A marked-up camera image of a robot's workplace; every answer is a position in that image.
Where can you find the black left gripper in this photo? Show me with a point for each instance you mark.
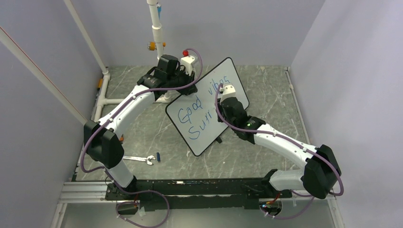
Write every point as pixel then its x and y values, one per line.
pixel 188 90

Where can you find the white whiteboard black frame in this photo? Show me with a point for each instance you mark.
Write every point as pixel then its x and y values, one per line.
pixel 194 116

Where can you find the blue marker cap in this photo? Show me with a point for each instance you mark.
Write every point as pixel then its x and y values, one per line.
pixel 158 157

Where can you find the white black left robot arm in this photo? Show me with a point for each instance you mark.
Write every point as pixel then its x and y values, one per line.
pixel 102 137

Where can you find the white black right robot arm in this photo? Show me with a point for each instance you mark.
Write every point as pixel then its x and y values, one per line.
pixel 319 173

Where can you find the yellow pipe clamp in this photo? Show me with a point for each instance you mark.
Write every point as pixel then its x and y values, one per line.
pixel 152 46

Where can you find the silver wrench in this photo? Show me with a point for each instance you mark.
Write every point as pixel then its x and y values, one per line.
pixel 147 160

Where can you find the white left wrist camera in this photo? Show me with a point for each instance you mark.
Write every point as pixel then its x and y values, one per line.
pixel 188 63

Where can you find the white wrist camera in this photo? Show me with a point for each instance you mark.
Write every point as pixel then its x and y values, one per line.
pixel 188 63
pixel 227 91

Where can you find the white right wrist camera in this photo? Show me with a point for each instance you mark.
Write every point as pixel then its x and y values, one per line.
pixel 227 91

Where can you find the aluminium extrusion frame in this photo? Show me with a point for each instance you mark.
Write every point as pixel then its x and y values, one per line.
pixel 75 193

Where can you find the white PVC pipe frame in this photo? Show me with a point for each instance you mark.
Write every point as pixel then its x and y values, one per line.
pixel 17 51

